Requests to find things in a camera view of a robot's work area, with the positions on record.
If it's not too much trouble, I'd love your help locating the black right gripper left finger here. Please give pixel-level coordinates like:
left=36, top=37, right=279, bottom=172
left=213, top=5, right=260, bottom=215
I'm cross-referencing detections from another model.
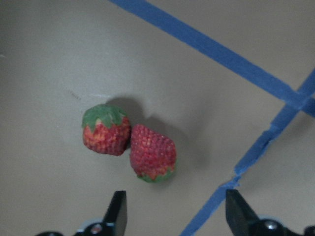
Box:
left=103, top=190, right=127, bottom=236

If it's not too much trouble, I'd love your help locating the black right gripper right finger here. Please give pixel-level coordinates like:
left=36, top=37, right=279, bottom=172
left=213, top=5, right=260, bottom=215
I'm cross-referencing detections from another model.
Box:
left=225, top=189, right=258, bottom=236

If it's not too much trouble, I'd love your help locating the red strawberry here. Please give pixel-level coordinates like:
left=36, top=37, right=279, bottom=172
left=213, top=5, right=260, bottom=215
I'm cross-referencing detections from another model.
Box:
left=82, top=104, right=131, bottom=156
left=129, top=124, right=177, bottom=183

